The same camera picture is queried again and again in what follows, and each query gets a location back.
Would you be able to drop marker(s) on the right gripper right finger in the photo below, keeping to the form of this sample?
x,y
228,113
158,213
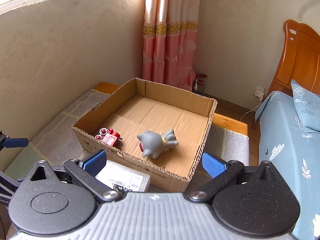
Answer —
x,y
223,175

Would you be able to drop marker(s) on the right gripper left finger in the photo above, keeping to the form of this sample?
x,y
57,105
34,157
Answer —
x,y
83,172

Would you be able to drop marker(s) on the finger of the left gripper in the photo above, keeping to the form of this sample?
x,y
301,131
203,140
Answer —
x,y
13,143

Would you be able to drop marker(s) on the white green labelled box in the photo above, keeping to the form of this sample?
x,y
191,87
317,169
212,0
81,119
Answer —
x,y
129,179

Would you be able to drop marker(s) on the grey checked bench mat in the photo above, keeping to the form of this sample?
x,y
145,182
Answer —
x,y
57,142

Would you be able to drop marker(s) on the red toy engine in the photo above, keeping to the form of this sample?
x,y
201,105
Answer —
x,y
108,136

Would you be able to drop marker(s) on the grey cat figurine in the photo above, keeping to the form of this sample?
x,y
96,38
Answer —
x,y
153,144

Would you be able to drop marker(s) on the blue floral bedsheet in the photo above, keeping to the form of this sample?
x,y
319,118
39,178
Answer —
x,y
295,154

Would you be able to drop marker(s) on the open cardboard box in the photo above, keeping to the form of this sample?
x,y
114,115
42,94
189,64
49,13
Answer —
x,y
140,105

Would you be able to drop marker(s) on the blue floral pillow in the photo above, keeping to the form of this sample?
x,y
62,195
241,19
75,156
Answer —
x,y
307,107

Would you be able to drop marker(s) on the wooden bed headboard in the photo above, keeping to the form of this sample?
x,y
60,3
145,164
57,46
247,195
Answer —
x,y
299,60

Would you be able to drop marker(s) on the pink patterned curtain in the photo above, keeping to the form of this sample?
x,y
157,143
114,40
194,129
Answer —
x,y
169,41

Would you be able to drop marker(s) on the white wall charger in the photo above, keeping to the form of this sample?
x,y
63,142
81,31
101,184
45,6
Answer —
x,y
259,93

